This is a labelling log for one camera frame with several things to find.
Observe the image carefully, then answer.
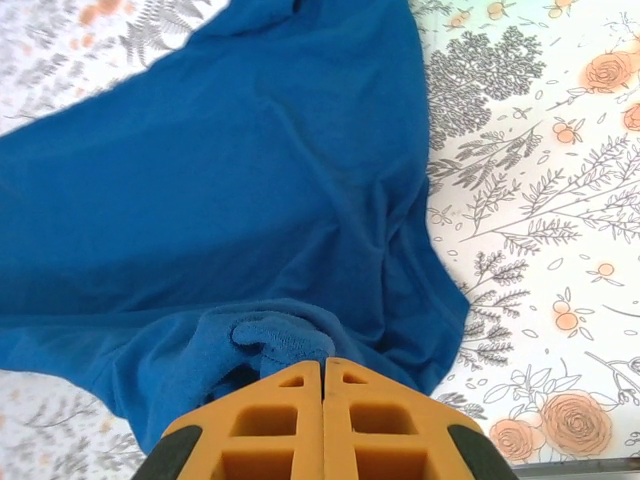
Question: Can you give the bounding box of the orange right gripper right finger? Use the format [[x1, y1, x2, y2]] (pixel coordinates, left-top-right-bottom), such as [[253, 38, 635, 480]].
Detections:
[[324, 357, 521, 480]]

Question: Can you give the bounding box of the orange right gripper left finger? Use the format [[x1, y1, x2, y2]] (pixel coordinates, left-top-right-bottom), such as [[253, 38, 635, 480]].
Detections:
[[130, 359, 327, 480]]

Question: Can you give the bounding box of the blue t-shirt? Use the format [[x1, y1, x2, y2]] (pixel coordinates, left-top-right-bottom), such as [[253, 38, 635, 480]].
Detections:
[[0, 0, 471, 461]]

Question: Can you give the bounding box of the floral table mat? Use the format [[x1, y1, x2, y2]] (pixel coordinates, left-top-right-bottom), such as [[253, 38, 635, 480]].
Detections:
[[0, 0, 640, 480]]

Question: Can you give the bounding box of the aluminium table frame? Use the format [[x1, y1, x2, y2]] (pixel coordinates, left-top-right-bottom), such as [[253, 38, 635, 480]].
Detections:
[[509, 455, 640, 480]]

